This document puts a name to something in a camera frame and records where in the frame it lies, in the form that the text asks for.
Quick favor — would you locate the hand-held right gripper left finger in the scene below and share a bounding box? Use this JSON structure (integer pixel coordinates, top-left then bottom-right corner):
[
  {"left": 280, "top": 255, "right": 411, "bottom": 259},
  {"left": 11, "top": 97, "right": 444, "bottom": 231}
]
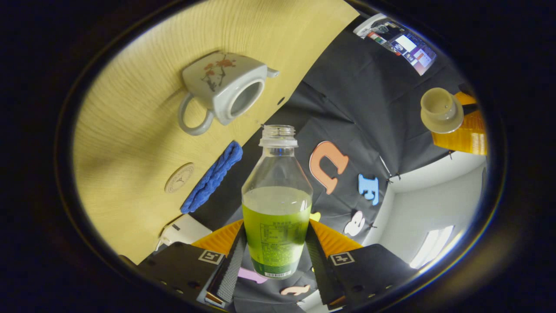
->
[{"left": 137, "top": 219, "right": 248, "bottom": 308}]

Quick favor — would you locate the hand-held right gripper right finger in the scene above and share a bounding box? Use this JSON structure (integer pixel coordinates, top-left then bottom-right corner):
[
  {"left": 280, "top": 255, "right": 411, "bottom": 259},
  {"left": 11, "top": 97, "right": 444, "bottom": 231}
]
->
[{"left": 305, "top": 219, "right": 420, "bottom": 310}]

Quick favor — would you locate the green label water bottle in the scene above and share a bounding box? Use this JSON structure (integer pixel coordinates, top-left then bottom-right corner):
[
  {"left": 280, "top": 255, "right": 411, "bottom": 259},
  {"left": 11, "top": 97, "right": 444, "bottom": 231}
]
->
[{"left": 242, "top": 125, "right": 314, "bottom": 280}]

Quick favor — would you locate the round wooden coaster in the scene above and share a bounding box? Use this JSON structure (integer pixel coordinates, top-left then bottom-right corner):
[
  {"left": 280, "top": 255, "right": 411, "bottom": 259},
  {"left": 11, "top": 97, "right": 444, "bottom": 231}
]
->
[{"left": 164, "top": 163, "right": 195, "bottom": 194}]

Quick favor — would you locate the white floral teacup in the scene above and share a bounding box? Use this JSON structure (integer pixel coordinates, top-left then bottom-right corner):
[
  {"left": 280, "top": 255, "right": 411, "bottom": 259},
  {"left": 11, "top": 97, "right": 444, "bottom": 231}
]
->
[{"left": 177, "top": 51, "right": 280, "bottom": 136}]

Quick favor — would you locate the white toaster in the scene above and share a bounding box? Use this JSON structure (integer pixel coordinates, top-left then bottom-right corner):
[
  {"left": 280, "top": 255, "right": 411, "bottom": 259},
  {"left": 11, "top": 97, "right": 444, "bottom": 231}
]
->
[{"left": 155, "top": 213, "right": 213, "bottom": 253}]

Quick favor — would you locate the computer monitor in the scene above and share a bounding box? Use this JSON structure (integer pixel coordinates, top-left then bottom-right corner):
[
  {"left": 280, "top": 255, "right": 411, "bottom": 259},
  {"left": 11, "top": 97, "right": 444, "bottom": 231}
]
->
[{"left": 353, "top": 13, "right": 437, "bottom": 76}]

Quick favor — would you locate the blue towel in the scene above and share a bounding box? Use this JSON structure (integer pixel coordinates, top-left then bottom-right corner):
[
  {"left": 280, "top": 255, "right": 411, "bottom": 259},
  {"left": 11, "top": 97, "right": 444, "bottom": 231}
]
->
[{"left": 180, "top": 140, "right": 244, "bottom": 214}]

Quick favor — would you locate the ceiling light panel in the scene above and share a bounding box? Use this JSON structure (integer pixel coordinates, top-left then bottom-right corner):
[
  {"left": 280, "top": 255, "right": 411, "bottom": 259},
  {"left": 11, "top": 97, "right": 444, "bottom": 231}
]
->
[{"left": 409, "top": 225, "right": 454, "bottom": 269}]

